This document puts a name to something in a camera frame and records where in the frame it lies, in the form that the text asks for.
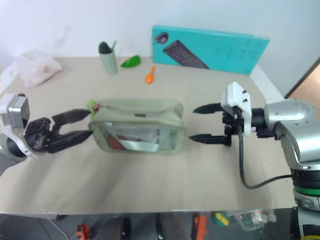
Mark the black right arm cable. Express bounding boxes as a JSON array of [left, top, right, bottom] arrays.
[[236, 124, 294, 190]]

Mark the clear crumpled plastic bag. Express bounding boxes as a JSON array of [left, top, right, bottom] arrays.
[[14, 48, 63, 89]]

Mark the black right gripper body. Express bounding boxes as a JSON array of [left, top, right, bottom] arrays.
[[221, 105, 245, 147]]

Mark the orange carrot toy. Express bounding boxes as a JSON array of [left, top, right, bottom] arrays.
[[144, 65, 157, 85]]

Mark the pale green cylinder cup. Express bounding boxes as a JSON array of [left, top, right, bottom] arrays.
[[98, 39, 119, 76]]

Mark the red item inside pouch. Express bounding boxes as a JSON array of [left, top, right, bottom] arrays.
[[106, 134, 124, 150]]

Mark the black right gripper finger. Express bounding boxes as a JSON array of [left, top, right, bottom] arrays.
[[188, 133, 227, 146], [192, 102, 223, 116]]

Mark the green plush keychain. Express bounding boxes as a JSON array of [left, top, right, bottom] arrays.
[[86, 98, 101, 119]]

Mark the dark green item in cup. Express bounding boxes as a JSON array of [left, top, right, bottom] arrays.
[[98, 41, 112, 54]]

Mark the clear bag of small items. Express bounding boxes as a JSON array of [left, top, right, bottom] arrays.
[[233, 209, 278, 232]]

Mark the green pouch with clear window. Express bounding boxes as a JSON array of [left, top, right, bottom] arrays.
[[88, 98, 187, 157]]

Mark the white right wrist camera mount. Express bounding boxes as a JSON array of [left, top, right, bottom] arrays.
[[220, 81, 256, 137]]

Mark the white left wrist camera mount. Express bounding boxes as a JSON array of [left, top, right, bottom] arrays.
[[0, 92, 47, 159]]

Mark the teal keyboard box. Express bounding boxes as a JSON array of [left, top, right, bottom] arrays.
[[151, 24, 271, 76]]

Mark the orange plastic object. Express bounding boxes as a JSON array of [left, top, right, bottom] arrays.
[[75, 223, 91, 239], [193, 214, 209, 240]]

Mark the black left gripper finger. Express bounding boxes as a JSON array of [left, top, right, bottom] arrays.
[[51, 108, 91, 131], [46, 129, 94, 154]]

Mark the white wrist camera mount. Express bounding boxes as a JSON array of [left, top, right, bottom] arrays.
[[220, 81, 256, 137], [0, 92, 47, 159]]

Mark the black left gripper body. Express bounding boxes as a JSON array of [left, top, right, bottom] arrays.
[[24, 116, 61, 153]]

